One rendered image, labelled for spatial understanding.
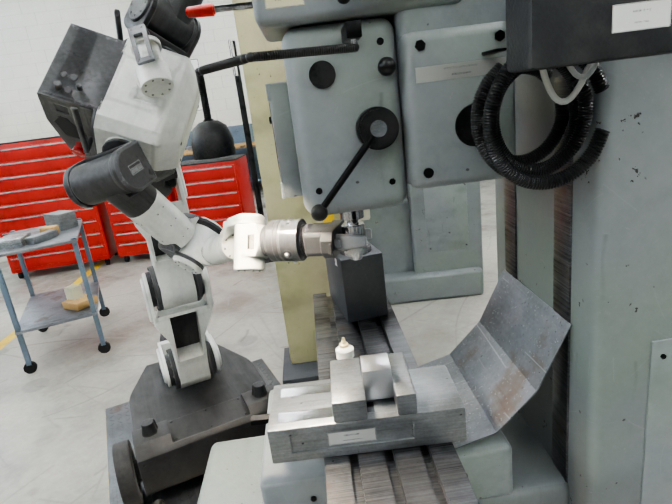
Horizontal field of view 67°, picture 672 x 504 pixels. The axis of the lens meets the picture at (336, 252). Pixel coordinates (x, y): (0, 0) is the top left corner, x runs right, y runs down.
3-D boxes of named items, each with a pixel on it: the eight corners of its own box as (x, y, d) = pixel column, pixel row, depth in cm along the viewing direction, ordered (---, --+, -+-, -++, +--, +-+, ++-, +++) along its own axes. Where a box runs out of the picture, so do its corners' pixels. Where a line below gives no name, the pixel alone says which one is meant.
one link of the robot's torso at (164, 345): (161, 370, 190) (153, 339, 186) (213, 354, 198) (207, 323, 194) (168, 396, 172) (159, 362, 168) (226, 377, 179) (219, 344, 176)
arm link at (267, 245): (277, 215, 102) (226, 218, 105) (276, 268, 101) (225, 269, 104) (296, 224, 113) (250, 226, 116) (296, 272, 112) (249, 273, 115)
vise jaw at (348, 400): (334, 423, 88) (331, 403, 87) (332, 377, 102) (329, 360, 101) (368, 419, 88) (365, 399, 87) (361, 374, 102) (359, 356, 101)
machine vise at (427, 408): (272, 465, 90) (262, 412, 87) (278, 414, 105) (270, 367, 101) (467, 441, 90) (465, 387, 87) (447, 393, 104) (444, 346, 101)
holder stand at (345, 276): (348, 323, 142) (339, 256, 136) (330, 296, 163) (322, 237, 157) (388, 314, 144) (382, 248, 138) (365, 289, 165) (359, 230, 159)
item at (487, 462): (268, 535, 100) (258, 486, 97) (275, 427, 134) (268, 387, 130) (515, 497, 102) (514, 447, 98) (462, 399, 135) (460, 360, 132)
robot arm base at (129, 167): (92, 223, 113) (53, 186, 105) (112, 185, 122) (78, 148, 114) (146, 206, 108) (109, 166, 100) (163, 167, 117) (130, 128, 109)
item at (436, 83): (412, 192, 88) (400, 30, 80) (389, 173, 111) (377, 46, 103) (520, 178, 88) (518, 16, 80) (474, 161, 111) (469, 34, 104)
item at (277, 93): (282, 198, 97) (264, 83, 91) (283, 195, 101) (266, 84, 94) (303, 196, 97) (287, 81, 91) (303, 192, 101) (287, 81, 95)
